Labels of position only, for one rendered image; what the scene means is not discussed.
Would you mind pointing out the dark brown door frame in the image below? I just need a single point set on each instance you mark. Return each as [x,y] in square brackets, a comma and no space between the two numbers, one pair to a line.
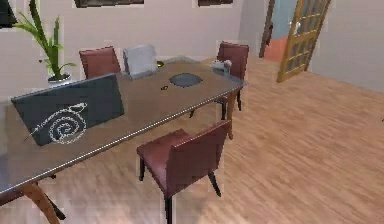
[266,30]

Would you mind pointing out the wooden glass-paned room door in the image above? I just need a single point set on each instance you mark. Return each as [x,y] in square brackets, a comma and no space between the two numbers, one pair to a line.
[301,36]

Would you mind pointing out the dark red dining chair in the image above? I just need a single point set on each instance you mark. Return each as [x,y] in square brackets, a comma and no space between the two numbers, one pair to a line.
[235,56]
[98,62]
[186,156]

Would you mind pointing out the grey open laptop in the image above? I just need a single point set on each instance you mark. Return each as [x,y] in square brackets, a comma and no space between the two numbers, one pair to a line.
[140,60]

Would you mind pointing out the black laptop with spiral print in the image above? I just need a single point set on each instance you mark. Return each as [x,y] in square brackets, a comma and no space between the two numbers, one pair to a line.
[73,106]

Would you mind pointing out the small black object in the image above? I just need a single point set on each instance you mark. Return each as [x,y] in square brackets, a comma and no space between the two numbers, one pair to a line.
[164,88]

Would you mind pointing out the small green round object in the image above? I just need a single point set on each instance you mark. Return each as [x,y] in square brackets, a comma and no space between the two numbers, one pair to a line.
[160,63]

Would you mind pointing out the green houseplant in white pot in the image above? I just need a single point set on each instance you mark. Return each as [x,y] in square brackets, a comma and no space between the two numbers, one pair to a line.
[50,50]

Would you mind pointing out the dark grey round plate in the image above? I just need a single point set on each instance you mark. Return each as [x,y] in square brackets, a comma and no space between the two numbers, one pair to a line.
[185,80]

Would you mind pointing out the small grey white object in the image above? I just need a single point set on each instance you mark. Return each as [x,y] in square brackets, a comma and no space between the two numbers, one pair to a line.
[221,66]

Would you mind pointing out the brown wooden dining table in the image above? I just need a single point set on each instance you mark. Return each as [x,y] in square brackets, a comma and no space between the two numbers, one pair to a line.
[140,106]

